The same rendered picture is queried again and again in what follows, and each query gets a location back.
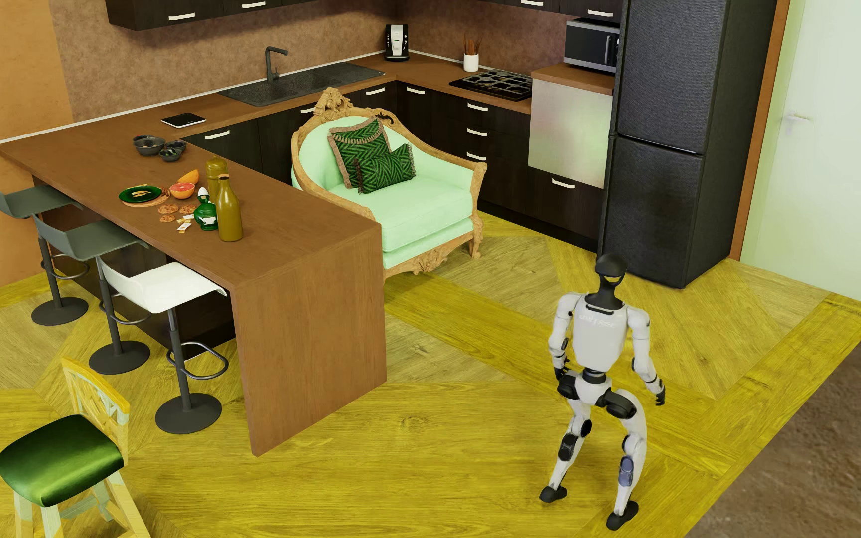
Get light green carved armchair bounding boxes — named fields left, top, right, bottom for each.
left=290, top=87, right=488, bottom=278

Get white left robot leg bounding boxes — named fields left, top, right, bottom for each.
left=595, top=387, right=648, bottom=532

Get white robot leg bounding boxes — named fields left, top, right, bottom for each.
left=539, top=371, right=597, bottom=504
left=595, top=387, right=648, bottom=532

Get white right robot leg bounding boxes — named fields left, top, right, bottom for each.
left=539, top=371, right=597, bottom=504

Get black robot head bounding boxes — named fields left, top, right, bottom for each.
left=595, top=253, right=628, bottom=295

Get silver dishwasher front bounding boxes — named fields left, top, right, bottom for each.
left=528, top=78, right=614, bottom=190

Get dark lower kitchen cabinets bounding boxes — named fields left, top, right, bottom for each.
left=180, top=81, right=605, bottom=251

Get dark kitchen cabinets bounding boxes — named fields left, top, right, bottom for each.
left=105, top=0, right=623, bottom=32
left=180, top=81, right=605, bottom=251

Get black tall refrigerator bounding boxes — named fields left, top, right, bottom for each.
left=597, top=0, right=779, bottom=289

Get small green patterned cushion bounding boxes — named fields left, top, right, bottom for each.
left=352, top=143, right=417, bottom=195

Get black gas hob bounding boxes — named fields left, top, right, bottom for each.
left=449, top=68, right=534, bottom=103

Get brown wooden bar counter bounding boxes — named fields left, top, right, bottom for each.
left=0, top=112, right=388, bottom=457

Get pale green door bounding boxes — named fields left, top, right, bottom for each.
left=740, top=0, right=861, bottom=310

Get large green patterned cushion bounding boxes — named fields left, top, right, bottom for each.
left=326, top=117, right=394, bottom=189

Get silver microwave oven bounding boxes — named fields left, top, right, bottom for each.
left=564, top=18, right=621, bottom=74

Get black coffee machine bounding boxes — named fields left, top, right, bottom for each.
left=384, top=24, right=410, bottom=62

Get tall olive glass bottle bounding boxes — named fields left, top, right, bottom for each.
left=215, top=174, right=244, bottom=243

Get dark granite sink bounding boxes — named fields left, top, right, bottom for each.
left=218, top=62, right=386, bottom=108

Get green round flask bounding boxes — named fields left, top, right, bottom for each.
left=193, top=187, right=219, bottom=232

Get wide olive glass jar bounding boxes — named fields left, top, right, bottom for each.
left=205, top=157, right=229, bottom=204

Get white bar stool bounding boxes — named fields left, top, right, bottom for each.
left=96, top=255, right=230, bottom=436

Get round wooden board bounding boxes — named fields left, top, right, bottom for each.
left=121, top=190, right=170, bottom=209

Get grey bar stool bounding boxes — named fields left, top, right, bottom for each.
left=0, top=176, right=91, bottom=327
left=31, top=214, right=152, bottom=375

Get green velvet seat chair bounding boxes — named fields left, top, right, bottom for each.
left=0, top=356, right=152, bottom=538

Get dark upper kitchen cabinets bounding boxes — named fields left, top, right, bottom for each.
left=105, top=0, right=623, bottom=32

